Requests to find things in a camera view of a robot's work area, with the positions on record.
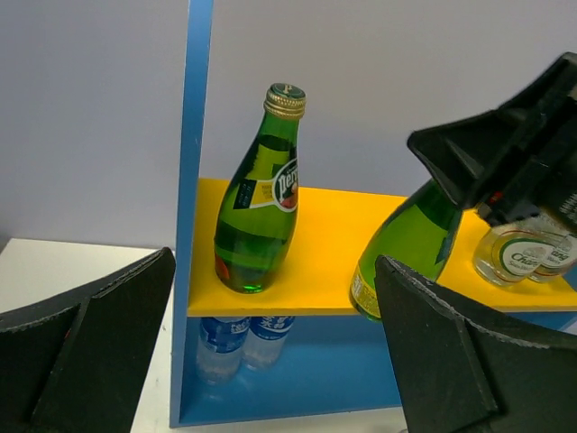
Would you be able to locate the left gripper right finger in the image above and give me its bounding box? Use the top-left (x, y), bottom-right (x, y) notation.
top-left (375, 255), bottom-right (576, 432)

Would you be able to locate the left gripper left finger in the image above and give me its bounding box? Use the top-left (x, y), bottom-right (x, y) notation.
top-left (1, 247), bottom-right (176, 432)

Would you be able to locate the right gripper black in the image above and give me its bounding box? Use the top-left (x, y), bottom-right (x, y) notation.
top-left (407, 51), bottom-right (576, 234)

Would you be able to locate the green Perrier bottle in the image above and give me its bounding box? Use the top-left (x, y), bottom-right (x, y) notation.
top-left (349, 180), bottom-right (463, 321)
top-left (214, 83), bottom-right (306, 293)

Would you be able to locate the clear Chang bottle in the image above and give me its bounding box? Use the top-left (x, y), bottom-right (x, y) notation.
top-left (528, 235), bottom-right (576, 283)
top-left (472, 217), bottom-right (563, 287)

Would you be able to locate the blue and yellow shelf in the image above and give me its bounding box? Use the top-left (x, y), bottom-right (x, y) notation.
top-left (169, 1), bottom-right (576, 428)

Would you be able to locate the left water bottle blue label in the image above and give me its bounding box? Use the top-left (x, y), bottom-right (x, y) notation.
top-left (196, 315), bottom-right (252, 386)

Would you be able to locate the water bottle blue label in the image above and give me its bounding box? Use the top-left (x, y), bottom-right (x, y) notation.
top-left (242, 314), bottom-right (297, 372)
top-left (196, 315), bottom-right (252, 386)

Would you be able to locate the right water bottle blue label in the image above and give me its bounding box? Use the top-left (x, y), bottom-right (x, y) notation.
top-left (242, 314), bottom-right (297, 372)

